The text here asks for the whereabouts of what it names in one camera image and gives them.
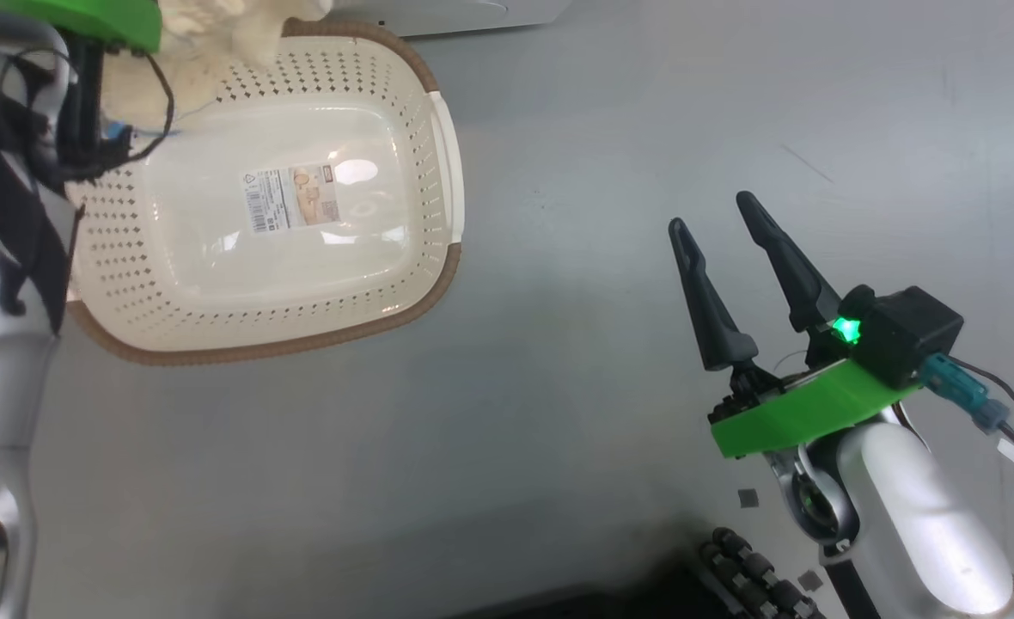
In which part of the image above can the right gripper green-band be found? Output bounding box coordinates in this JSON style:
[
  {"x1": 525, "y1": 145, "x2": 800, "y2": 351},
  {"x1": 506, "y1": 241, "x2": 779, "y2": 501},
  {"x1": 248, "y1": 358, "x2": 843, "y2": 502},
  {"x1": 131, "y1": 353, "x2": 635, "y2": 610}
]
[{"x1": 669, "y1": 191, "x2": 920, "y2": 459}]

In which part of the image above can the printed basket label sticker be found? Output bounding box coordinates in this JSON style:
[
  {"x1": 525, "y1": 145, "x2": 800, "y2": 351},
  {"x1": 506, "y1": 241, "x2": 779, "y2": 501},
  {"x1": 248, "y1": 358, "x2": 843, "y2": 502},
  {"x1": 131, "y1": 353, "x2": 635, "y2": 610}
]
[{"x1": 241, "y1": 163, "x2": 342, "y2": 235}]

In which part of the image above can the white front-load washing machine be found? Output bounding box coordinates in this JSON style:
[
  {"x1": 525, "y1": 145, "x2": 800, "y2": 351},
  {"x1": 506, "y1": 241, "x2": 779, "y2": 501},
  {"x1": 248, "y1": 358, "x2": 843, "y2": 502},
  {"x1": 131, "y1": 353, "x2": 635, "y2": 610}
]
[{"x1": 335, "y1": 0, "x2": 572, "y2": 37}]

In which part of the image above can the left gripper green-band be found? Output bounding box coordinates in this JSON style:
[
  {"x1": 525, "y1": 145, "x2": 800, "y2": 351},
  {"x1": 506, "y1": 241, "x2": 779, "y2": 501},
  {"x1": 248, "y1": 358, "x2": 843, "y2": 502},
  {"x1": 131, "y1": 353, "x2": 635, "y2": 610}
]
[{"x1": 0, "y1": 0, "x2": 162, "y2": 52}]

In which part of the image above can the cream perforated basket brown rim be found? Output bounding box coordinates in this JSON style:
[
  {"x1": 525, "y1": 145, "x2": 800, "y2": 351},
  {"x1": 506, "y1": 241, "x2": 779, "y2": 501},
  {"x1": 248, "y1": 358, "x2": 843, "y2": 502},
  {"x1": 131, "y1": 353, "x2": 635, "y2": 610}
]
[{"x1": 64, "y1": 19, "x2": 465, "y2": 368}]

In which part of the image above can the cream garment blue cloud print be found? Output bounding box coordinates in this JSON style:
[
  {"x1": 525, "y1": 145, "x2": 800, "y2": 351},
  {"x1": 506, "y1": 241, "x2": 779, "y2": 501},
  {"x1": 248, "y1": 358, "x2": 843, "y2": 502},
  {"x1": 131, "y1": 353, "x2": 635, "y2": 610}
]
[{"x1": 101, "y1": 0, "x2": 336, "y2": 130}]

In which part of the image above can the right camera cable teal connector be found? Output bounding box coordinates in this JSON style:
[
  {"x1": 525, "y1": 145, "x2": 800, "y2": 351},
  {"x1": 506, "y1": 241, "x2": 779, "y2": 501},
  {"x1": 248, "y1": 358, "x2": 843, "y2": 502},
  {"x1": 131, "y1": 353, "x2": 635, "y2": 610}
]
[{"x1": 919, "y1": 352, "x2": 1014, "y2": 619}]

